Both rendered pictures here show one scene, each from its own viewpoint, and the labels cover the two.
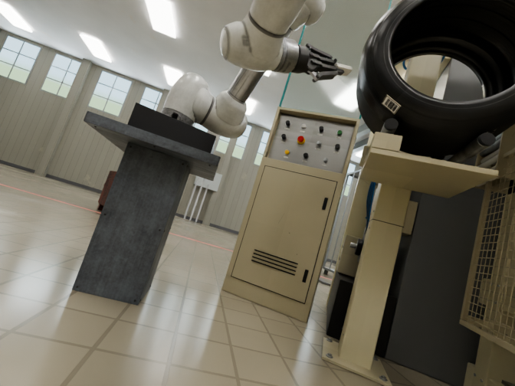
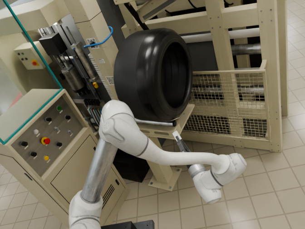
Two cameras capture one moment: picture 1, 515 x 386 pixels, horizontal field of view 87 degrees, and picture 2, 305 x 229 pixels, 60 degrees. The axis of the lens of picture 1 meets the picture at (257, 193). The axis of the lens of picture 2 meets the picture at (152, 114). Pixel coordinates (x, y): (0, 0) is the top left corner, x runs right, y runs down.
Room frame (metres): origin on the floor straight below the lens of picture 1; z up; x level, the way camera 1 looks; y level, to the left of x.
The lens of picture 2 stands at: (0.43, 0.93, 2.04)
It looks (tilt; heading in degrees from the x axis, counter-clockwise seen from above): 36 degrees down; 294
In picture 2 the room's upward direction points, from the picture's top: 23 degrees counter-clockwise
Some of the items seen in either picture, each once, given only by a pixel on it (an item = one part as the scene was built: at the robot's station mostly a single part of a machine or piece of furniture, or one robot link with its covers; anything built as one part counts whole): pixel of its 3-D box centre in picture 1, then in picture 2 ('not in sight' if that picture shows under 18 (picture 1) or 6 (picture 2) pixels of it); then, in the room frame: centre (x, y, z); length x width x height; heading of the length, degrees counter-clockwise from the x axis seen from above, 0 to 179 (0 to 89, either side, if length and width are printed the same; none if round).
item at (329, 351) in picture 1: (353, 358); (164, 176); (1.25, -0.61, 0.01); 0.27 x 0.27 x 0.02; 72
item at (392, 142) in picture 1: (378, 158); (155, 128); (1.04, -0.42, 0.83); 0.36 x 0.09 x 0.06; 162
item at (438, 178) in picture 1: (414, 175); (164, 118); (1.00, -0.56, 0.80); 0.37 x 0.36 x 0.02; 72
